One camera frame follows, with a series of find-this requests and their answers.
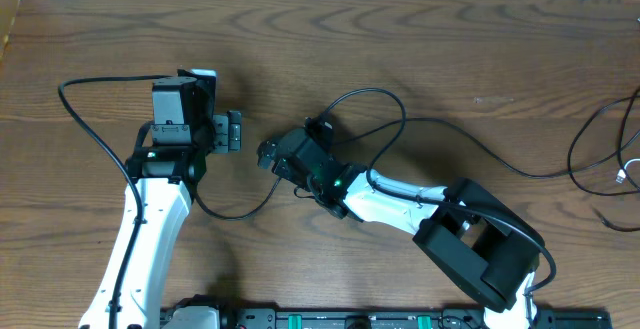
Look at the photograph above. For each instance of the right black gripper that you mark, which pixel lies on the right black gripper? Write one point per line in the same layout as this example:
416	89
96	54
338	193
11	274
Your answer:
265	157

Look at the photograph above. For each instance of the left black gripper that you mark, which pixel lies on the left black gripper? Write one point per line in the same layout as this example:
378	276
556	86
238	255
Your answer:
228	131

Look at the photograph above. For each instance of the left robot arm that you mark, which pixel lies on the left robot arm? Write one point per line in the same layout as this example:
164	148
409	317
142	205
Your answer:
168	161

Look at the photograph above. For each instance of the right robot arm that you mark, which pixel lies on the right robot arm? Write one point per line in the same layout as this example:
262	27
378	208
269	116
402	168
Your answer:
483	247

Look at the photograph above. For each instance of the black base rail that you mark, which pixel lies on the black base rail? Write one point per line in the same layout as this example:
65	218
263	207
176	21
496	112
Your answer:
208	312

